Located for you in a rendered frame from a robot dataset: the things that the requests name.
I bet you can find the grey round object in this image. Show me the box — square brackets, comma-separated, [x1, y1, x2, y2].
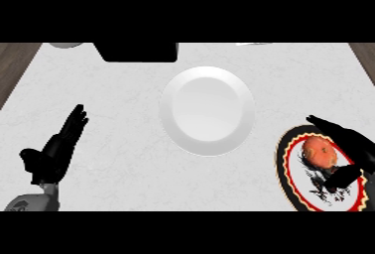
[49, 43, 86, 50]

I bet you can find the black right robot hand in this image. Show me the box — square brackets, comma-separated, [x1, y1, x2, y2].
[304, 114, 375, 191]

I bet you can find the black box appliance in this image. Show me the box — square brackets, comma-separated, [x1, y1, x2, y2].
[93, 43, 180, 64]

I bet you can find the plain white plate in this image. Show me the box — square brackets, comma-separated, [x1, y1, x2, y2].
[158, 65, 257, 157]

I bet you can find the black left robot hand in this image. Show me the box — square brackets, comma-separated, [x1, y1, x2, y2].
[18, 103, 91, 186]

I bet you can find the orange squash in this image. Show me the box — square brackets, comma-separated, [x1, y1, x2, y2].
[300, 136, 339, 169]

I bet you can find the black rimmed decorated plate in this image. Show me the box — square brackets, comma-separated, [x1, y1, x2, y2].
[276, 124, 370, 212]

